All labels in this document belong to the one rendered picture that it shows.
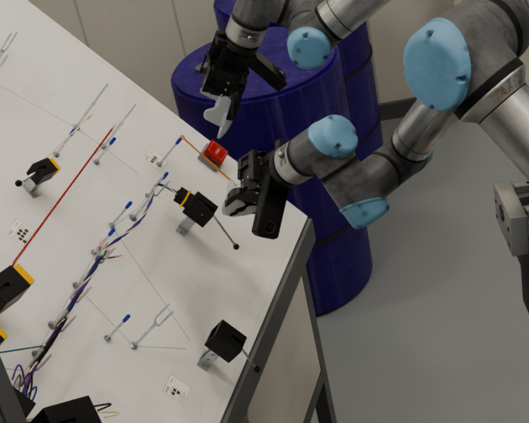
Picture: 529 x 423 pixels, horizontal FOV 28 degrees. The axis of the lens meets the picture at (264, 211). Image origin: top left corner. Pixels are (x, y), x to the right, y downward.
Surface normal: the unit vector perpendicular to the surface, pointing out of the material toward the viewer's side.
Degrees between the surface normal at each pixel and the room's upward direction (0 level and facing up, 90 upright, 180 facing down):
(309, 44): 90
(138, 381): 46
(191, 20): 90
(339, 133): 55
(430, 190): 0
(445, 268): 0
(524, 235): 90
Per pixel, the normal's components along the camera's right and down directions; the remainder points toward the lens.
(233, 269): 0.56, -0.57
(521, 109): -0.01, -0.14
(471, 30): 0.29, -0.51
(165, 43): 0.04, 0.53
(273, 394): 0.95, 0.00
